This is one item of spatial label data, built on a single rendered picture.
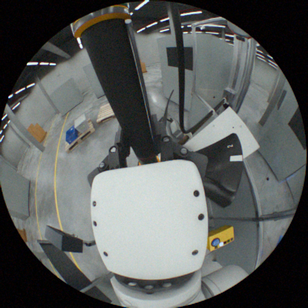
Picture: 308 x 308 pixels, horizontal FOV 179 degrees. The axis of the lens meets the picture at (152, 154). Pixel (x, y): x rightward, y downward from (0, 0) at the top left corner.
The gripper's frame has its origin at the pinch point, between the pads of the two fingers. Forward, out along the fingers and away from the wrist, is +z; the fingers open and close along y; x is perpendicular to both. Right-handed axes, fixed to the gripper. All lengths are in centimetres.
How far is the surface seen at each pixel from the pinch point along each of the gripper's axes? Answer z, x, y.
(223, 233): -33, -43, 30
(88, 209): -11, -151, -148
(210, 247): -39, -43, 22
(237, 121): 16.3, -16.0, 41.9
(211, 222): -52, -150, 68
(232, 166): -4.4, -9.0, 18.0
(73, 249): -40, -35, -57
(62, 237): -30, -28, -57
